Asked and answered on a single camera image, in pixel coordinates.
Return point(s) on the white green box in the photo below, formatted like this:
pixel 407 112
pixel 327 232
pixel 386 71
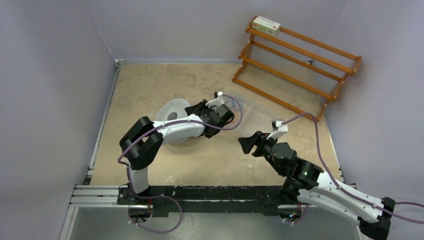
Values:
pixel 266 25

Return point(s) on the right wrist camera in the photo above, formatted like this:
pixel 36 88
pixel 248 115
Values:
pixel 279 128

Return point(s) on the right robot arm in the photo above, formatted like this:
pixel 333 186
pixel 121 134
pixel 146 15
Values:
pixel 308 183

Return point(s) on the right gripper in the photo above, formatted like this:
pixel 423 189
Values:
pixel 247 144

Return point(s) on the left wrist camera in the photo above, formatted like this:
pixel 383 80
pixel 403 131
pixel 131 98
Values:
pixel 217 101

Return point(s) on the wooden shelf rack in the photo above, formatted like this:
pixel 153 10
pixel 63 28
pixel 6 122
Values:
pixel 253 29

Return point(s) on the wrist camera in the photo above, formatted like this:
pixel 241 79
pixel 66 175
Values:
pixel 217 101
pixel 279 128

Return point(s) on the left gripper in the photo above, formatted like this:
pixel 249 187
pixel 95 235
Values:
pixel 191 110

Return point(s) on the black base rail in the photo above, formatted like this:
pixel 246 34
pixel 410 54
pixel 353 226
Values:
pixel 161 200

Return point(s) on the clear plastic divided tray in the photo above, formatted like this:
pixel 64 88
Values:
pixel 253 116

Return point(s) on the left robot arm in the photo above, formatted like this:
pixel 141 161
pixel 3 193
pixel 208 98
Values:
pixel 143 140

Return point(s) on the white perforated cable spool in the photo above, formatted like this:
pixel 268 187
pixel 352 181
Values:
pixel 172 114

